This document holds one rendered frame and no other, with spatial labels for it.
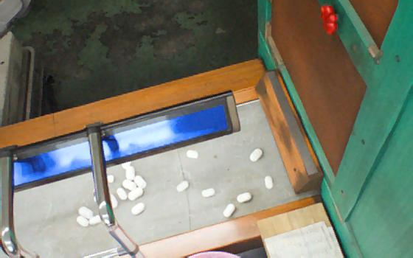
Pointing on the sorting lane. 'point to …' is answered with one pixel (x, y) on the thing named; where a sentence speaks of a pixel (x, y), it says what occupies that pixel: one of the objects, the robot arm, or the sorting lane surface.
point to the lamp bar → (127, 139)
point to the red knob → (329, 19)
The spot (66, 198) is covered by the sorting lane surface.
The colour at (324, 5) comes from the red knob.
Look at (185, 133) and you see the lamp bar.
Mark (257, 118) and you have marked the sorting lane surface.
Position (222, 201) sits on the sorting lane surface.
